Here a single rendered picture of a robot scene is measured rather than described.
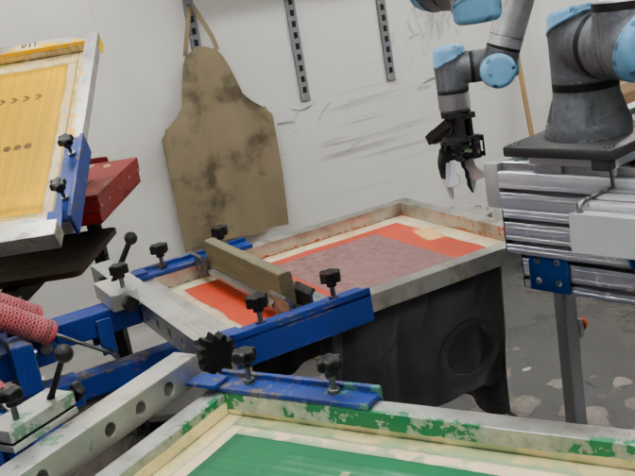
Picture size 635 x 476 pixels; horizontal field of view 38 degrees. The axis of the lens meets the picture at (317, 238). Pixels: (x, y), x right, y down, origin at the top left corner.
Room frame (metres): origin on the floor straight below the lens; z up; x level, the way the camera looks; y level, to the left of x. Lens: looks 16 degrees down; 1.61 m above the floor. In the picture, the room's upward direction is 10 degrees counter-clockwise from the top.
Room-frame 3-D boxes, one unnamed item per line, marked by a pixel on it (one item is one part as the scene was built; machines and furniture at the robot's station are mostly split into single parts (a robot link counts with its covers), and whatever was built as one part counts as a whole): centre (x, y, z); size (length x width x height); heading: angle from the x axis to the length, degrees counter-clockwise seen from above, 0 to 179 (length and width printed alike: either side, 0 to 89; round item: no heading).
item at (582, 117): (1.61, -0.52, 1.31); 0.15 x 0.15 x 0.10
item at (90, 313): (1.75, 0.47, 1.02); 0.17 x 0.06 x 0.05; 116
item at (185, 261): (2.15, 0.31, 0.97); 0.30 x 0.05 x 0.07; 116
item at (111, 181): (2.95, 0.82, 1.06); 0.61 x 0.46 x 0.12; 176
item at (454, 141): (2.14, -0.38, 1.19); 0.09 x 0.08 x 0.12; 26
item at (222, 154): (4.00, 0.35, 1.06); 0.53 x 0.07 x 1.05; 116
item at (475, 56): (2.12, -0.47, 1.35); 0.11 x 0.11 x 0.08; 81
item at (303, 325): (1.65, 0.06, 0.97); 0.30 x 0.05 x 0.07; 116
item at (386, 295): (2.00, -0.03, 0.97); 0.79 x 0.58 x 0.04; 116
